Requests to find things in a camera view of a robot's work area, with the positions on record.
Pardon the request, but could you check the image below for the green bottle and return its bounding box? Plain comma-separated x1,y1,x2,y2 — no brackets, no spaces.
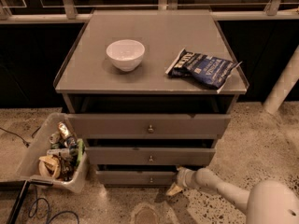
76,138,85,167

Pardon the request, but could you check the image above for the tan crumpled bag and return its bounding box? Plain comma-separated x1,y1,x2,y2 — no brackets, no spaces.
38,155,61,179

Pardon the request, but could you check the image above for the black floor cable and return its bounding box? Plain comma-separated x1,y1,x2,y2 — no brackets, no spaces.
0,126,41,148

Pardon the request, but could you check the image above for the grey drawer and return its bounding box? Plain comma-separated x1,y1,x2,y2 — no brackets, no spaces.
96,171,176,186
67,114,231,139
85,147,216,166

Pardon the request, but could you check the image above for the grey drawer cabinet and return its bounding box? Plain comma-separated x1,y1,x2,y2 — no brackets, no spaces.
54,10,248,173

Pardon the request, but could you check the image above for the clear plastic bin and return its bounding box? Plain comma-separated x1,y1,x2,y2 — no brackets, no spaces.
17,113,88,193

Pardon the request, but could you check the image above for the black metal bar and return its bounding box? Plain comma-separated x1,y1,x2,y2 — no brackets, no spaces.
7,180,30,224

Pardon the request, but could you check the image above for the white ceramic bowl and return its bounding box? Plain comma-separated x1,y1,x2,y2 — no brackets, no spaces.
106,39,145,72

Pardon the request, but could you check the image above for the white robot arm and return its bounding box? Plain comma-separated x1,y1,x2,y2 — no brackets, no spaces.
166,167,299,224

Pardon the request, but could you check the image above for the grey top drawer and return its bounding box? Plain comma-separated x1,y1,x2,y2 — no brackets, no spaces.
67,114,231,139

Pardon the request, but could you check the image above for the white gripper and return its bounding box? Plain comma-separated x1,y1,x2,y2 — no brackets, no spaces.
166,166,199,197

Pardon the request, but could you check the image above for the silver can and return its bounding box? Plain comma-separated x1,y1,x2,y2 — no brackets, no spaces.
49,132,61,144

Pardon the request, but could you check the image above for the grey bottom drawer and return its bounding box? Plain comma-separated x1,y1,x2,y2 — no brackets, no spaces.
96,171,176,186

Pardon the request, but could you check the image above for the brown white can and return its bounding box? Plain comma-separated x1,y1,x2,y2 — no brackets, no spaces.
58,122,76,147

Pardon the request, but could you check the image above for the white diagonal pillar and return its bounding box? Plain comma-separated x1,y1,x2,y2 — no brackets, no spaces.
263,45,299,114

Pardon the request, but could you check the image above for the grey middle drawer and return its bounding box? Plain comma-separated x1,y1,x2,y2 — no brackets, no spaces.
85,147,216,166

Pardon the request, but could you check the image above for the blue chip bag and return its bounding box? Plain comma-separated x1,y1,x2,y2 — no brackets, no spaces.
165,49,240,92

